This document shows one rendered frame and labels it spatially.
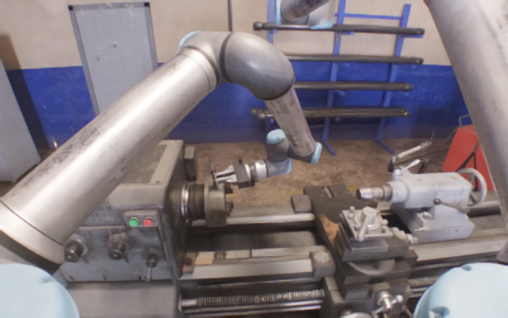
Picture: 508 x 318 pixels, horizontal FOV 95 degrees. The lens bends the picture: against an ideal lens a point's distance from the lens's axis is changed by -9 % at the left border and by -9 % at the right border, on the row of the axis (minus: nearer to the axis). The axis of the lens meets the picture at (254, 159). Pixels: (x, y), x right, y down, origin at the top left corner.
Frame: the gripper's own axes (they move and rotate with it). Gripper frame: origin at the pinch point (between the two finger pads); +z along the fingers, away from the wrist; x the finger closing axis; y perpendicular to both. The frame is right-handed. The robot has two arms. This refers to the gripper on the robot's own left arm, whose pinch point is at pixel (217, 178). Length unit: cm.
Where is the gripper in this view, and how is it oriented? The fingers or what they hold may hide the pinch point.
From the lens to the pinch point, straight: 116.7
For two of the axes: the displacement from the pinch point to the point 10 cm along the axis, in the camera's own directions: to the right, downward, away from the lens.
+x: 2.5, 7.2, -6.4
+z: -9.7, 2.0, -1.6
